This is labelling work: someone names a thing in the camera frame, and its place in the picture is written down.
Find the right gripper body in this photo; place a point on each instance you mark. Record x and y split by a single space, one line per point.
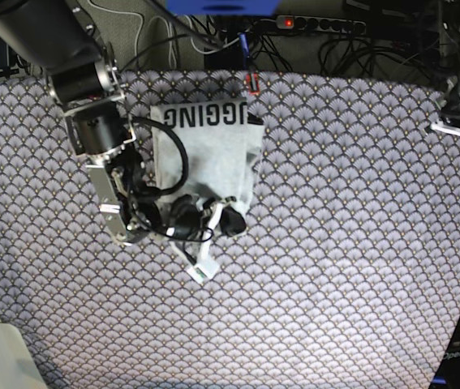
191 225

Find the light grey T-shirt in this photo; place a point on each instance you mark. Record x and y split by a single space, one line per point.
222 141

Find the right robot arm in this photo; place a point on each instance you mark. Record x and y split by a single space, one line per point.
83 81

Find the fan-patterned grey tablecloth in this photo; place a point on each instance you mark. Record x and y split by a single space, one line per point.
348 275

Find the red black clamp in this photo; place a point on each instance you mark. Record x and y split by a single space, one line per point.
253 83

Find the black box under table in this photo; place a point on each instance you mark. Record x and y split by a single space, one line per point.
230 58

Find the black power strip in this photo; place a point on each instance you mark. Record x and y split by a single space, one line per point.
324 25

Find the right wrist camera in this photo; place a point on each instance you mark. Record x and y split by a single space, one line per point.
203 270

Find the blue mount plate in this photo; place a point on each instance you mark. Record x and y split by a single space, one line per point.
222 7

